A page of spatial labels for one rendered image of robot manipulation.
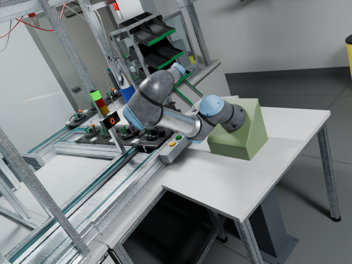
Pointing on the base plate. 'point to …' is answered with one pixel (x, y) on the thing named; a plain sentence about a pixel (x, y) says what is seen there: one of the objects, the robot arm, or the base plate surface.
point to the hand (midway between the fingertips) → (175, 131)
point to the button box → (172, 153)
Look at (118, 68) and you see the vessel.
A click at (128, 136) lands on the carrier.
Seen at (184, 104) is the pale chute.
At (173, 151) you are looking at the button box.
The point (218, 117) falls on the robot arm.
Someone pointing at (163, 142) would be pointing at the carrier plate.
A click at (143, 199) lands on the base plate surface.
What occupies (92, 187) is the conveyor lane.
